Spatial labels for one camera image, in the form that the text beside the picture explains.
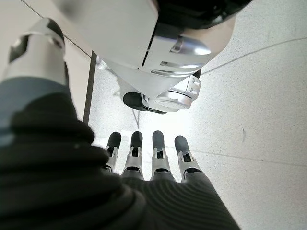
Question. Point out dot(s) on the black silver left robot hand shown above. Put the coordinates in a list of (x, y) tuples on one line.
[(60, 167)]

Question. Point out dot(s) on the dark cabinet toe kick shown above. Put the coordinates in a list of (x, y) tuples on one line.
[(90, 88)]

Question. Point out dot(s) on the wide white cabinet door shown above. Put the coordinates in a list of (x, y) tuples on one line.
[(76, 72)]

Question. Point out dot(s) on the white left robot leg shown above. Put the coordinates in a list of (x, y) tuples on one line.
[(115, 36)]

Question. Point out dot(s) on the narrow white cabinet door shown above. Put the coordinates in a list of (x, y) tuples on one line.
[(45, 7)]

